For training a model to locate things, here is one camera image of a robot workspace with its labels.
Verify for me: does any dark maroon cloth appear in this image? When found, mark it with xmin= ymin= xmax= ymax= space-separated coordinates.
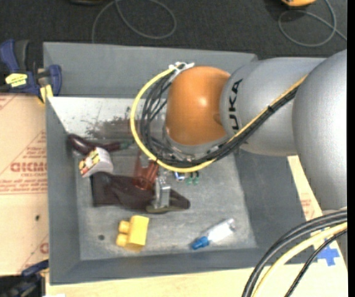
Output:
xmin=90 ymin=171 xmax=192 ymax=212

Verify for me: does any dark purple cord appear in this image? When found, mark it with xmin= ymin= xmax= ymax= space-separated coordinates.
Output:
xmin=66 ymin=133 xmax=134 ymax=155

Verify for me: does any grey metal bin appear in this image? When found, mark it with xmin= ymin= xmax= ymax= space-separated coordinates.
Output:
xmin=43 ymin=41 xmax=309 ymax=285

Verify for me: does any white tube with blue cap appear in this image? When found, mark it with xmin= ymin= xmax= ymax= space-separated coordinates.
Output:
xmin=190 ymin=218 xmax=237 ymax=251

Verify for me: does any white box red yellow print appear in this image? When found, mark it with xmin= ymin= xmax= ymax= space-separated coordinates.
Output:
xmin=78 ymin=147 xmax=115 ymax=179

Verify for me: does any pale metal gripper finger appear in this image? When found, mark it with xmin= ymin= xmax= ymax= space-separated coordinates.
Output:
xmin=154 ymin=177 xmax=163 ymax=209
xmin=161 ymin=182 xmax=171 ymax=210

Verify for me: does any yellow toy block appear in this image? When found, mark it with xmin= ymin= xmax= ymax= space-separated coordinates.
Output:
xmin=115 ymin=215 xmax=151 ymax=252

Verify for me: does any clear red plastic cup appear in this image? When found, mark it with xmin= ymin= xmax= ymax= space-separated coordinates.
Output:
xmin=132 ymin=153 xmax=160 ymax=192

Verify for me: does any brown cardboard board red print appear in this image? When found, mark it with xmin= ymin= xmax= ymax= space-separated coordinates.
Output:
xmin=0 ymin=92 xmax=50 ymax=278

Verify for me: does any olive green flat object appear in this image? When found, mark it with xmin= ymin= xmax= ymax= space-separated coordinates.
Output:
xmin=146 ymin=204 xmax=172 ymax=214

